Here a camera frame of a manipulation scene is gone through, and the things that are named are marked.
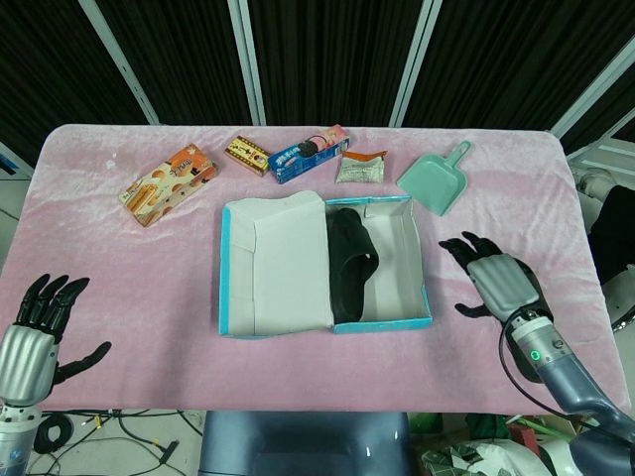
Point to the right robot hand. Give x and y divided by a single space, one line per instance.
501 287

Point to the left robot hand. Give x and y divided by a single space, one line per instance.
25 357

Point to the teal cardboard shoe box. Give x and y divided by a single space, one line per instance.
288 268

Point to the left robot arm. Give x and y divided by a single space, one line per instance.
15 441

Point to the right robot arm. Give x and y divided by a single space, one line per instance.
570 382

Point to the orange biscuit box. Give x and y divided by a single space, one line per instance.
166 186

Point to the blue cookie box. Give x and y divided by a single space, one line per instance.
307 154

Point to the small yellow red box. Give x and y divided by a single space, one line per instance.
248 154

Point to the mint green dustpan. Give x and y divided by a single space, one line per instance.
431 183

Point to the black bulky object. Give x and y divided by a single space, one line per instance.
615 233

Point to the pink plush tablecloth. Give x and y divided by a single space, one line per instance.
149 297

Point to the green cloth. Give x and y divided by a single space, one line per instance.
486 426

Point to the green white patterned bag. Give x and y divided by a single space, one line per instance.
446 461

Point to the silver snack packet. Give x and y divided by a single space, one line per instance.
359 169

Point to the blue-grey robot torso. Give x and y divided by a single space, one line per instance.
302 446

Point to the white partition post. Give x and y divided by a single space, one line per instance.
414 64
247 64
593 91
121 64

